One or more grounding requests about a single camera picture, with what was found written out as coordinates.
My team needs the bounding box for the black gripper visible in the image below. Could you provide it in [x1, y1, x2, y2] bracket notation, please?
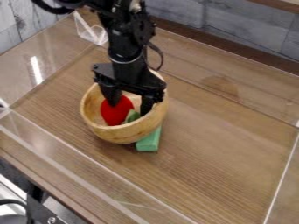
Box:
[92, 63, 167, 116]

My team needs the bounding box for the red strawberry toy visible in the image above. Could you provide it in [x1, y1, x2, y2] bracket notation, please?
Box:
[99, 95, 140, 126]

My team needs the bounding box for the wooden bowl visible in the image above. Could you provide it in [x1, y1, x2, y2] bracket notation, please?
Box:
[79, 69, 171, 144]

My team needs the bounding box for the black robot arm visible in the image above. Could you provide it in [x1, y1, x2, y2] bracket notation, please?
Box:
[31, 0, 167, 114]

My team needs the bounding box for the green rectangular block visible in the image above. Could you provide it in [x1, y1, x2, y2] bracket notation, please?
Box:
[135, 127, 162, 151]

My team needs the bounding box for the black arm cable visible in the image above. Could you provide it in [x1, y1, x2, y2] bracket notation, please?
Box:
[142, 42, 166, 73]

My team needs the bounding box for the clear acrylic corner bracket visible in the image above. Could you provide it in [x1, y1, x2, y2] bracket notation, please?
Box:
[73, 11, 108, 46]

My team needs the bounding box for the black metal table bracket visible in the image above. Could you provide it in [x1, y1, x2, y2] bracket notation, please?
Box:
[27, 195, 68, 224]

